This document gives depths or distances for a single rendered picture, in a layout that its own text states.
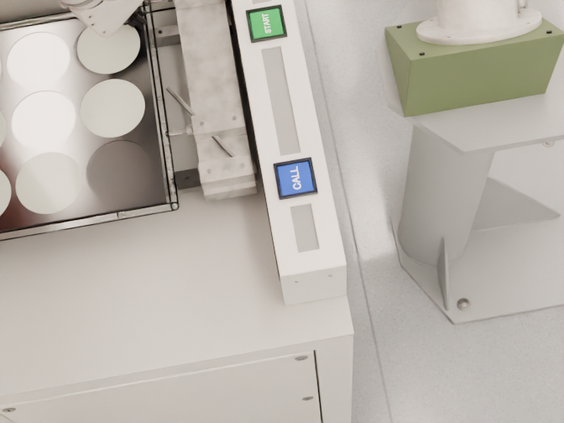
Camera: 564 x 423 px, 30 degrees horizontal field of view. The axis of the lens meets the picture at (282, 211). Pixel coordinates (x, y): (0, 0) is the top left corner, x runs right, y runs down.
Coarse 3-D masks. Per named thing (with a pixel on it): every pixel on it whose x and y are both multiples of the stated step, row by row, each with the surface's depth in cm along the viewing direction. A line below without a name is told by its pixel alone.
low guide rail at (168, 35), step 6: (228, 18) 173; (144, 30) 173; (156, 30) 173; (162, 30) 173; (168, 30) 173; (174, 30) 173; (156, 36) 173; (162, 36) 173; (168, 36) 173; (174, 36) 173; (162, 42) 174; (168, 42) 174; (174, 42) 175; (180, 42) 175
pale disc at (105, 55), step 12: (84, 36) 168; (96, 36) 167; (120, 36) 167; (132, 36) 167; (84, 48) 167; (96, 48) 167; (108, 48) 166; (120, 48) 166; (132, 48) 166; (84, 60) 166; (96, 60) 166; (108, 60) 166; (120, 60) 165; (132, 60) 165; (96, 72) 165; (108, 72) 165
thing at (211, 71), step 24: (192, 24) 170; (216, 24) 169; (192, 48) 168; (216, 48) 168; (192, 72) 166; (216, 72) 166; (192, 96) 165; (216, 96) 164; (240, 96) 164; (216, 144) 161; (240, 144) 161; (216, 192) 158; (240, 192) 160
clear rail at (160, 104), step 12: (144, 12) 168; (156, 48) 166; (156, 60) 165; (156, 72) 164; (156, 84) 163; (156, 96) 163; (168, 132) 160; (168, 144) 159; (168, 156) 158; (168, 168) 158; (168, 180) 157; (168, 192) 157
